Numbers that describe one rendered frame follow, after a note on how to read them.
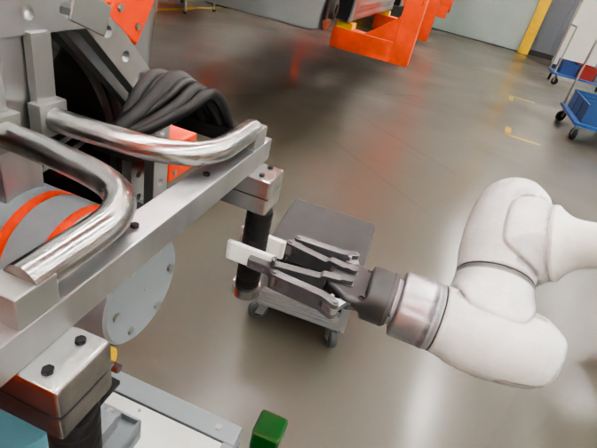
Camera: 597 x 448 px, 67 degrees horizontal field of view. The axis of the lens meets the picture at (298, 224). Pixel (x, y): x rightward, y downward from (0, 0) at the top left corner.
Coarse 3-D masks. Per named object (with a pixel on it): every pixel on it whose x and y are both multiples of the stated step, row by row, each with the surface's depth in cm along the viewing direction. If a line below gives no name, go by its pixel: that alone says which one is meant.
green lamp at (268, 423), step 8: (264, 416) 61; (272, 416) 61; (280, 416) 61; (256, 424) 60; (264, 424) 60; (272, 424) 60; (280, 424) 60; (256, 432) 59; (264, 432) 59; (272, 432) 59; (280, 432) 59; (256, 440) 59; (264, 440) 59; (272, 440) 58; (280, 440) 59
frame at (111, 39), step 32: (0, 0) 38; (32, 0) 41; (64, 0) 44; (96, 0) 48; (0, 32) 39; (64, 32) 51; (96, 32) 49; (96, 64) 57; (128, 64) 56; (128, 96) 65; (160, 192) 75
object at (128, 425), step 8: (104, 408) 108; (112, 408) 108; (120, 416) 109; (128, 416) 109; (120, 424) 109; (128, 424) 109; (136, 424) 107; (120, 432) 107; (128, 432) 108; (136, 432) 108; (112, 440) 105; (120, 440) 106; (128, 440) 105; (136, 440) 110
